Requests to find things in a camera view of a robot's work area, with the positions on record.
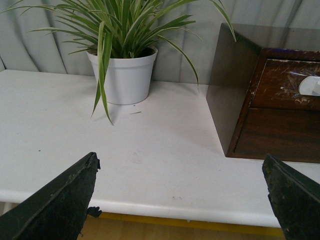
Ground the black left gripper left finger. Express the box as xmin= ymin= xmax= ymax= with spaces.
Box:
xmin=0 ymin=152 xmax=102 ymax=240

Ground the white plastic plant pot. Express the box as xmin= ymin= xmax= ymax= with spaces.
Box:
xmin=86 ymin=46 xmax=159 ymax=106

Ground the green spider plant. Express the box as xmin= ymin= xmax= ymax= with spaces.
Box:
xmin=0 ymin=0 xmax=237 ymax=126

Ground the dark wooden drawer cabinet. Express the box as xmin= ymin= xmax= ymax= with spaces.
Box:
xmin=206 ymin=23 xmax=320 ymax=163

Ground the grey pleated curtain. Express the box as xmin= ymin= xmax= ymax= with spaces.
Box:
xmin=0 ymin=0 xmax=320 ymax=84

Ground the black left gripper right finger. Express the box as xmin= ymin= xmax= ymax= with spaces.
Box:
xmin=262 ymin=154 xmax=320 ymax=240

